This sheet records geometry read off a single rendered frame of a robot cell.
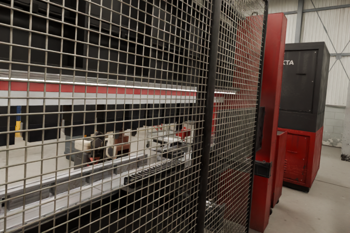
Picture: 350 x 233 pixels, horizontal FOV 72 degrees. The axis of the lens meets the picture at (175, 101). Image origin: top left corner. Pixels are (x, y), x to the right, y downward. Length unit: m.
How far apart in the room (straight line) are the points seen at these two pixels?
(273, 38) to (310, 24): 6.61
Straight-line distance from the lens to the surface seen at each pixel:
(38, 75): 1.01
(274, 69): 2.68
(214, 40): 0.88
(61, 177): 1.40
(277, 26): 2.76
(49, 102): 1.26
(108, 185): 1.22
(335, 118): 8.95
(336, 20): 9.27
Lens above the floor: 1.45
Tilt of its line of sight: 3 degrees down
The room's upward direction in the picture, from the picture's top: 4 degrees clockwise
